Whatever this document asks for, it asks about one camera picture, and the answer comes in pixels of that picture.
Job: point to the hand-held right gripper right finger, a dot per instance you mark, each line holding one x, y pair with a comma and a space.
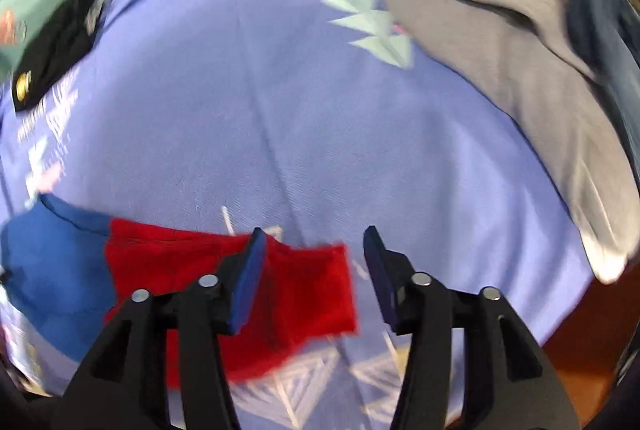
380, 275

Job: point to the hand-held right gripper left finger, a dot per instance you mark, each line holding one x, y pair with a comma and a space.
247, 280

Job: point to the blue and red pants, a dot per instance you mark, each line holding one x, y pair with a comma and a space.
150, 260

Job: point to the black folded pants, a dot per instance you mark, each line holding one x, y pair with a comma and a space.
55, 50

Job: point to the purple patterned bed sheet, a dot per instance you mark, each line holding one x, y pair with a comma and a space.
300, 110

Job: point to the grey garment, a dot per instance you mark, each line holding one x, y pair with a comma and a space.
500, 35

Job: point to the dark blue garment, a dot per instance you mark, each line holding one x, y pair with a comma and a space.
610, 40

